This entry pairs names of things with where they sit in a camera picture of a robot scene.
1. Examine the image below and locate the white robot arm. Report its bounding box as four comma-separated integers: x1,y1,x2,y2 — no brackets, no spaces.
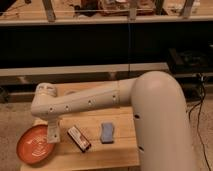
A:
31,71,198,171

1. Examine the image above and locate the orange ceramic bowl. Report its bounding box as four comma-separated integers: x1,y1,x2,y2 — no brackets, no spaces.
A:
16,124,55,164

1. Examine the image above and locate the red and black box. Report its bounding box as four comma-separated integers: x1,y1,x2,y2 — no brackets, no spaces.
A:
67,126,91,153

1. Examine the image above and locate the wooden table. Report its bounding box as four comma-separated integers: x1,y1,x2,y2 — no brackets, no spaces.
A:
21,82,139,171

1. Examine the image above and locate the blue sponge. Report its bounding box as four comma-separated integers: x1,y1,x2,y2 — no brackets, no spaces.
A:
100,122,114,144

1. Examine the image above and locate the dark shelf unit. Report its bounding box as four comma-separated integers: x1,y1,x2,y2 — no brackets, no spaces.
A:
0,0,213,86

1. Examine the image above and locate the black equipment on shelf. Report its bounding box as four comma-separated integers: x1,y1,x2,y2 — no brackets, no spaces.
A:
167,48,213,74

